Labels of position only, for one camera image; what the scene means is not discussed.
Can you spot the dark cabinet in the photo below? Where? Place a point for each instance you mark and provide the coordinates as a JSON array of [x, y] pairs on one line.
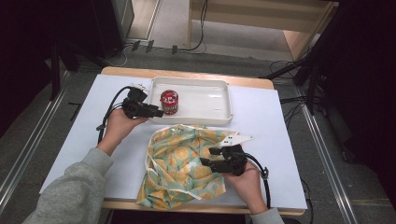
[[109, 25]]

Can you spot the black metal stand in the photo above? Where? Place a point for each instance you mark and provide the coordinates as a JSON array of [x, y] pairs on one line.
[[55, 71]]

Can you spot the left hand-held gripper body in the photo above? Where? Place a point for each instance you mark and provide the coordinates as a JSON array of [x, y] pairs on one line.
[[134, 107]]

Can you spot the person's left hand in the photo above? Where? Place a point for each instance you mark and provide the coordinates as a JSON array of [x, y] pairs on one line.
[[120, 127]]

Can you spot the white plastic tray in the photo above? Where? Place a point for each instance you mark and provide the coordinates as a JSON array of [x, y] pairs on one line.
[[202, 99]]

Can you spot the person's right hand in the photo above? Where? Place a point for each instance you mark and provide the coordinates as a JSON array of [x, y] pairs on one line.
[[249, 183]]

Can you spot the light wooden shelf unit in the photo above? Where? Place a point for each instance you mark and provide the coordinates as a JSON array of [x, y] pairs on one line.
[[249, 18]]

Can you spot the orange print fabric bag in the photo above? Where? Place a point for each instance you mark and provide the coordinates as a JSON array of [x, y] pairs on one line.
[[177, 165]]

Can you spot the black tape strip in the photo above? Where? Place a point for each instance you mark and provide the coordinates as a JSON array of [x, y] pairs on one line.
[[75, 110]]

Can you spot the red soda can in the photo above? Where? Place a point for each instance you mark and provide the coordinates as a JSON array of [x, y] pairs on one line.
[[169, 101]]

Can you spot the aluminium floor rail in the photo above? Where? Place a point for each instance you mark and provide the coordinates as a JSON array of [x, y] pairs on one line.
[[327, 168], [34, 130]]

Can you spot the white table mat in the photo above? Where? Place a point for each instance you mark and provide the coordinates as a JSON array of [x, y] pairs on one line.
[[102, 102]]

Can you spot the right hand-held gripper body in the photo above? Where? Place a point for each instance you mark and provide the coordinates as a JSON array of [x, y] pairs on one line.
[[235, 161]]

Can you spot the black tripod stand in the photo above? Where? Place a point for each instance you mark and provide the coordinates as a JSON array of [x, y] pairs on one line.
[[311, 62]]

